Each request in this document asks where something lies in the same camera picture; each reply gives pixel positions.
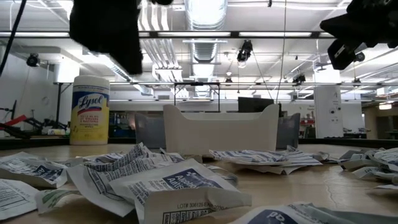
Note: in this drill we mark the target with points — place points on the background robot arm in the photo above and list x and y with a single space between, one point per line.
37 124

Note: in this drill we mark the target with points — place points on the black hanging rig camera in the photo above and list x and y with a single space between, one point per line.
245 49

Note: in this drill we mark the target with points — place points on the black monitor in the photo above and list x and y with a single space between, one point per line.
255 105

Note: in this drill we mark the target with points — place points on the black background metal frame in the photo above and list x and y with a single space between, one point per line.
196 83

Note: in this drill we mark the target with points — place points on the black rig beam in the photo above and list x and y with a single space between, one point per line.
234 34

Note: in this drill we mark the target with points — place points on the grey translucent plastic bin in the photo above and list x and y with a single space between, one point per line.
149 130
287 130

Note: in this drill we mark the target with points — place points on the black ceiling lamp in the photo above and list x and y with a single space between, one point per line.
32 59
298 78

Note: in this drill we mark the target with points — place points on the yellow Lysol wipes canister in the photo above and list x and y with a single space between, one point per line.
90 124

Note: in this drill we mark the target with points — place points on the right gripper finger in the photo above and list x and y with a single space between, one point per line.
337 26

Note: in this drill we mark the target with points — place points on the white plastic bin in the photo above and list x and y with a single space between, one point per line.
220 133

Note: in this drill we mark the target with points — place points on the white square column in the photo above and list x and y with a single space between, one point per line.
328 124

